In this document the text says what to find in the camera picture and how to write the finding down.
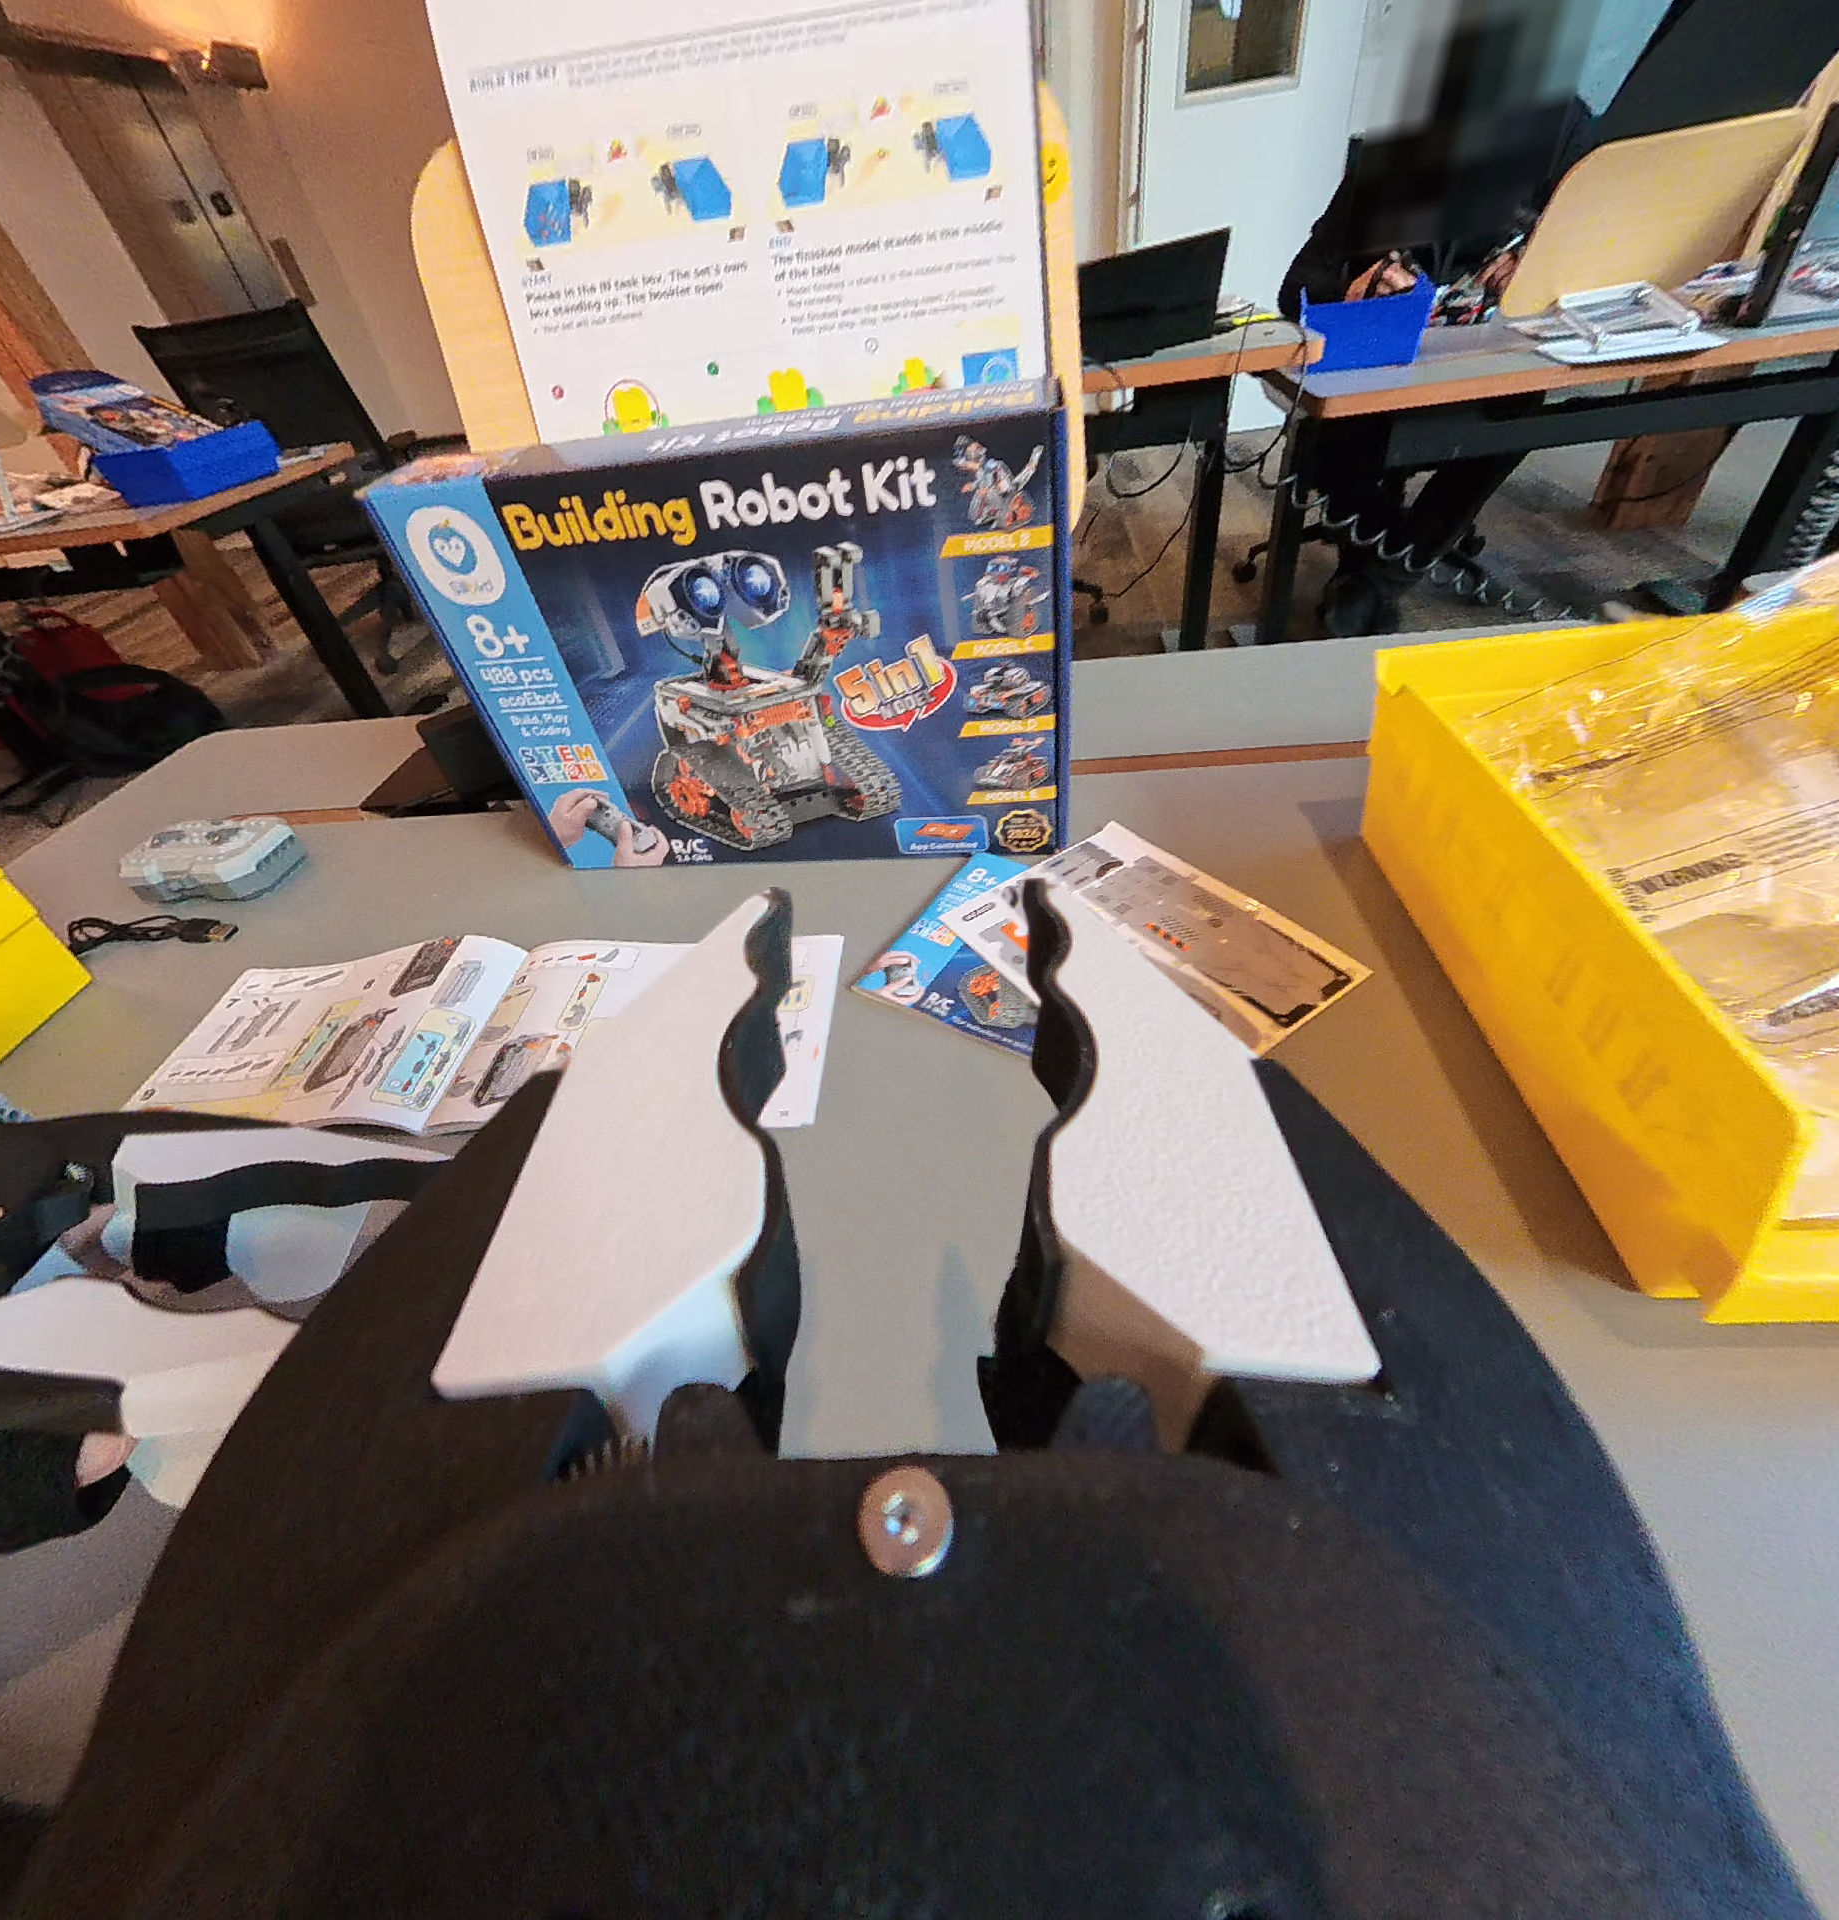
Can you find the blue toy kit box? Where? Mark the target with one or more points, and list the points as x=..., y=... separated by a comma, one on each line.
x=124, y=409

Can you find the red bag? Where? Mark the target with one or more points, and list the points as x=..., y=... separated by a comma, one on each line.
x=57, y=652

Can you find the blue plastic bin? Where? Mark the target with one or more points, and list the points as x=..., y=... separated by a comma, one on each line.
x=185, y=465
x=1370, y=334

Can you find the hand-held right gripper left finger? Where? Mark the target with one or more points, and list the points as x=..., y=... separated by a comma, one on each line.
x=605, y=1200

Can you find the blue robot kit box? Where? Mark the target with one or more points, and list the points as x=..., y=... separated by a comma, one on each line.
x=709, y=675

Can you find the clear plastic bag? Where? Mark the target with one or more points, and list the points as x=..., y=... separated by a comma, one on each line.
x=1685, y=781

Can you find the grey battery box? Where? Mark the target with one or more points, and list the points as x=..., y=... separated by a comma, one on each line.
x=215, y=859

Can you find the white door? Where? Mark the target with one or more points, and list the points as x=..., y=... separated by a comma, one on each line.
x=1159, y=151

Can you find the white instruction poster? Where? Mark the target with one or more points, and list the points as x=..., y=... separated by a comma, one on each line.
x=740, y=300

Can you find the black car kit box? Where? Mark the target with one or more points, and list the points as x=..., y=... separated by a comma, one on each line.
x=1826, y=226

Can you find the black electronic device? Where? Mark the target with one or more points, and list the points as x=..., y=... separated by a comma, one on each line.
x=440, y=765

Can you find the clear plastic tray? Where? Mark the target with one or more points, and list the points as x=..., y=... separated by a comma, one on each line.
x=1610, y=315
x=20, y=488

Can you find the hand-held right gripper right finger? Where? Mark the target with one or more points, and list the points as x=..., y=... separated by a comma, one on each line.
x=1191, y=1200

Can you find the black backpack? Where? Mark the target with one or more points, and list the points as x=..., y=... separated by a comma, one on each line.
x=94, y=727

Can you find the sticker sheet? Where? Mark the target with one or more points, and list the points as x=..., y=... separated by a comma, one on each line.
x=1236, y=930

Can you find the instruction booklet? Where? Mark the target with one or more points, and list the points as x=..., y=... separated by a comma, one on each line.
x=334, y=1035

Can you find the black office chair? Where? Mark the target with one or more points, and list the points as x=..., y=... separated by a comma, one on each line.
x=275, y=390

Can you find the brown edged office desk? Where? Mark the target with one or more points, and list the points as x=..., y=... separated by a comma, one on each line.
x=1174, y=376
x=1610, y=376

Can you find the black laptop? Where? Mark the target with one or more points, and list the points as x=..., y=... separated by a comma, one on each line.
x=1152, y=293

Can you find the blue closed booklet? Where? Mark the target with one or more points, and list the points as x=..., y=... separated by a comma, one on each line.
x=920, y=961

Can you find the wooden table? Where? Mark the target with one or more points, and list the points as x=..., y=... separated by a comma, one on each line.
x=185, y=517

